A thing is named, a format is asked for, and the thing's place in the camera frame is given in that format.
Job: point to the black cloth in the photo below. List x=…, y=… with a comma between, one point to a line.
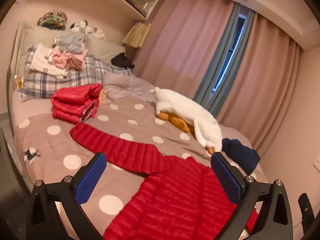
x=122, y=61

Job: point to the patterned bag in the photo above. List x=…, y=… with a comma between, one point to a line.
x=52, y=20

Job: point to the grey quilt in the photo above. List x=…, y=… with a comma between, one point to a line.
x=125, y=85

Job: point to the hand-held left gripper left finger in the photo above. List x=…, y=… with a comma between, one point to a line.
x=91, y=177

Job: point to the pink curtain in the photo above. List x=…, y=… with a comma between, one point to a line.
x=265, y=80
x=182, y=40

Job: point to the blue-grey clothes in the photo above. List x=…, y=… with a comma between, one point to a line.
x=71, y=42

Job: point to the plaid pillow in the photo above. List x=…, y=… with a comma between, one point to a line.
x=85, y=76

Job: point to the black and white plush toy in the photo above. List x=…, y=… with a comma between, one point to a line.
x=81, y=26

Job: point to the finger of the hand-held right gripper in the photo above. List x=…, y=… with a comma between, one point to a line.
x=306, y=210

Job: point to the folded white clothes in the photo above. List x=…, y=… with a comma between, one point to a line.
x=40, y=60

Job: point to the white goose plush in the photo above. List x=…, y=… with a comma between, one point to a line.
x=180, y=105

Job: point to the cream plush toy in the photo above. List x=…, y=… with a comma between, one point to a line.
x=98, y=32

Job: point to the peach cloth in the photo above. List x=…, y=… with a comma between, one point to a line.
x=103, y=96

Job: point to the polka dot blanket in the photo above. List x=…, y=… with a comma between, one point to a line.
x=125, y=120

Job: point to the pink bed sheet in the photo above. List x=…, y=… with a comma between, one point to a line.
x=30, y=105

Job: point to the blue curtain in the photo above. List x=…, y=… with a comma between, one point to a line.
x=207, y=85

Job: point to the window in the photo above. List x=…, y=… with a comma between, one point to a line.
x=233, y=50

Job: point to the wall socket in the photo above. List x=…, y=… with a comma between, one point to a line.
x=317, y=167

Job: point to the folded red down jacket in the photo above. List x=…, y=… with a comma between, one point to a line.
x=72, y=100

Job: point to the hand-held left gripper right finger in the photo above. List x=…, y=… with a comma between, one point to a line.
x=227, y=180

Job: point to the red down jacket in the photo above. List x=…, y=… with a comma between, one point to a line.
x=72, y=100
x=175, y=197

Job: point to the navy cloth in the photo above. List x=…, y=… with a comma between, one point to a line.
x=240, y=155

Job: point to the pleated lamp shade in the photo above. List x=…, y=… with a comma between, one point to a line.
x=136, y=35

